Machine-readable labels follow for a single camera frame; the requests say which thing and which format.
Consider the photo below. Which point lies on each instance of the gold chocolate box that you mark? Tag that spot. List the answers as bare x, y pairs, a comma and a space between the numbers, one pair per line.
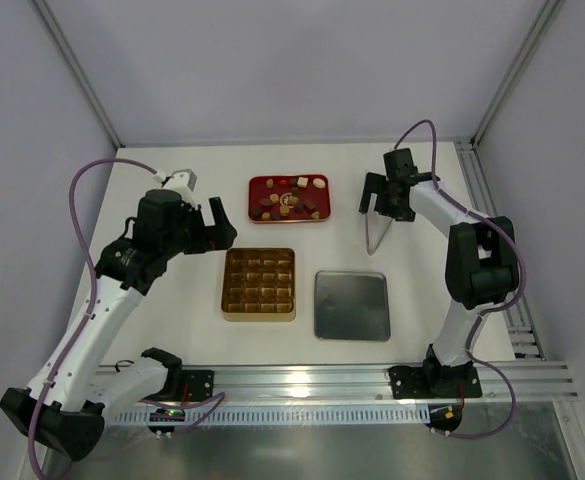
259, 285

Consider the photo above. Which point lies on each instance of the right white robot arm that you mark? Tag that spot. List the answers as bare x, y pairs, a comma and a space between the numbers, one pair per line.
481, 270

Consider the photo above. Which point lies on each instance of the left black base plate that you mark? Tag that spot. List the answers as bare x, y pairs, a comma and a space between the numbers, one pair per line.
197, 385

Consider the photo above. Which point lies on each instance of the metal tongs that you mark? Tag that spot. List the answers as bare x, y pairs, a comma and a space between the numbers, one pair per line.
376, 229

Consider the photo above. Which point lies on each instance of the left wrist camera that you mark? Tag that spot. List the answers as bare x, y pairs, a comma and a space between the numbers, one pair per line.
182, 181

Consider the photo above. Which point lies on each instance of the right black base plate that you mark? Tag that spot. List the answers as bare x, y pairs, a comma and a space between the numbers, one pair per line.
408, 382

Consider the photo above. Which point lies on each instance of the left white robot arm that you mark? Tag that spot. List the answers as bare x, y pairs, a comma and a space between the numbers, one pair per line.
62, 407

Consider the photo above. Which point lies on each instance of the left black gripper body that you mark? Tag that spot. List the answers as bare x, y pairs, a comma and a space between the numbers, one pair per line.
208, 234

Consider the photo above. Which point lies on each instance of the aluminium rail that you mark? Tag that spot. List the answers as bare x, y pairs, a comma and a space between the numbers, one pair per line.
529, 380

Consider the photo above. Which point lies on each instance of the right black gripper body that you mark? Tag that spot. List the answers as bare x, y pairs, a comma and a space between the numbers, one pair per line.
381, 198

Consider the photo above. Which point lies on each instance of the red chocolate tray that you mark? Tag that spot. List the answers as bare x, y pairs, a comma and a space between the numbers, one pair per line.
261, 188

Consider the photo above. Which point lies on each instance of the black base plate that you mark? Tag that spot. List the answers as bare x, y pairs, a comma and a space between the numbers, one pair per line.
197, 385
408, 382

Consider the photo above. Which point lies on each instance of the silver tin lid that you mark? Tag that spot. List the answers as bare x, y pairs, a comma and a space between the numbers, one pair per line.
351, 306

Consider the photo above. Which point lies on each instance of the slotted cable duct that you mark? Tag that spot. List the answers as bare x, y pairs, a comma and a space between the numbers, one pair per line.
234, 414

